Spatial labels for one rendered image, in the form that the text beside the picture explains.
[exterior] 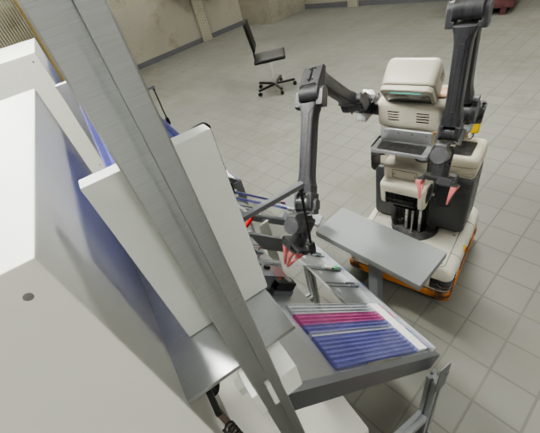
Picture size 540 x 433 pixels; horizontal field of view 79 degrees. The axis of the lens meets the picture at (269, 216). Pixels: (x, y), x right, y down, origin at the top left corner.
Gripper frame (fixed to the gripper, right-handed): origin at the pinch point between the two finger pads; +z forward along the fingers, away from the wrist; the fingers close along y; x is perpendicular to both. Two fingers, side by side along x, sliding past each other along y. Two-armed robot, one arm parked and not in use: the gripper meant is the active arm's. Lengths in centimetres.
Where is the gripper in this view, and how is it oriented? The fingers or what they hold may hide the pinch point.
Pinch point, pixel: (287, 263)
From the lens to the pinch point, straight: 123.4
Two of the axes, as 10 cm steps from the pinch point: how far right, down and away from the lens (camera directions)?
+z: -3.6, 8.7, 3.3
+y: 5.2, 4.8, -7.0
